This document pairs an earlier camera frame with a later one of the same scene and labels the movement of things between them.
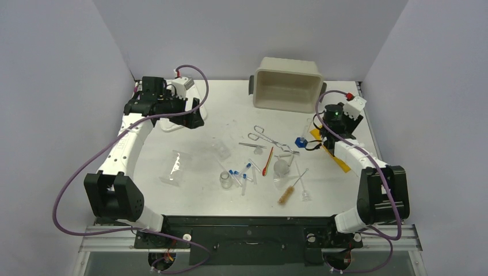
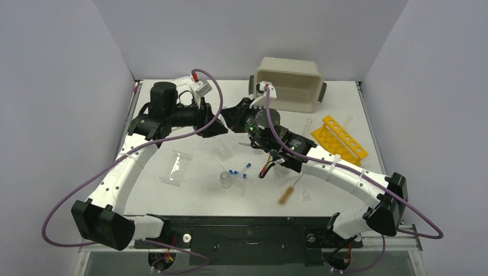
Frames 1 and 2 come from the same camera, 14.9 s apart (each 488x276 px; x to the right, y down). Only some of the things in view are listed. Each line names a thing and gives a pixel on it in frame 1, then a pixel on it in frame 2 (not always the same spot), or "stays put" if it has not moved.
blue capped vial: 231,172 stays put
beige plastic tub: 287,85 stays put
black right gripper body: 327,140 -> 242,115
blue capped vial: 244,176 stays put
